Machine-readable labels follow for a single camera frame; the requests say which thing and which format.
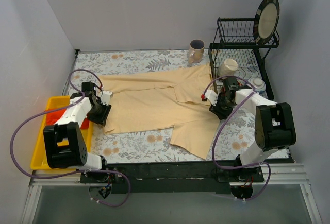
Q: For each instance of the white blue patterned bowl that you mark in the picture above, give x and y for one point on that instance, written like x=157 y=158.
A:
x=259 y=85

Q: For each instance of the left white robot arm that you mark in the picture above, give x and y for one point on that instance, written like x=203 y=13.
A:
x=65 y=146

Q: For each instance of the aluminium frame rail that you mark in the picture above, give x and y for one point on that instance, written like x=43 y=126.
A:
x=274 y=171

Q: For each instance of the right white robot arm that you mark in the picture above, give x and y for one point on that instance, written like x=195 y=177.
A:
x=274 y=125

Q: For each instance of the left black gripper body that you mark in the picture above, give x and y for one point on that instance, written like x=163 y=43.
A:
x=102 y=114

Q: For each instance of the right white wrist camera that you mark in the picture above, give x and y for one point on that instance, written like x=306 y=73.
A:
x=210 y=96

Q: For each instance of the orange red cloth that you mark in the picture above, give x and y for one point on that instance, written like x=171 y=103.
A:
x=55 y=116

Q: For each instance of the black rimmed beige plate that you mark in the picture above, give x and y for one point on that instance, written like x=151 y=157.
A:
x=266 y=21

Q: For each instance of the floral table mat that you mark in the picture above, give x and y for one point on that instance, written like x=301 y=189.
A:
x=155 y=146

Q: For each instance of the beige t shirt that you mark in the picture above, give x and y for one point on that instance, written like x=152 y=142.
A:
x=162 y=100

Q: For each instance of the pink ceramic mug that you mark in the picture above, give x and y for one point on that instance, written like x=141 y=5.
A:
x=196 y=50

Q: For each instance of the black wire dish rack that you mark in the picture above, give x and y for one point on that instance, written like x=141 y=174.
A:
x=234 y=39

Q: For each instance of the yellow plastic tray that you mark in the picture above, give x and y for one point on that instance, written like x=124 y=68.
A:
x=39 y=160

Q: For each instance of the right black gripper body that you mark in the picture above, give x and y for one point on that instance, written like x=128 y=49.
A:
x=219 y=109

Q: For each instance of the cream ceramic cup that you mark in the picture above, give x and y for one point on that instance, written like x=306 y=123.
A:
x=228 y=67

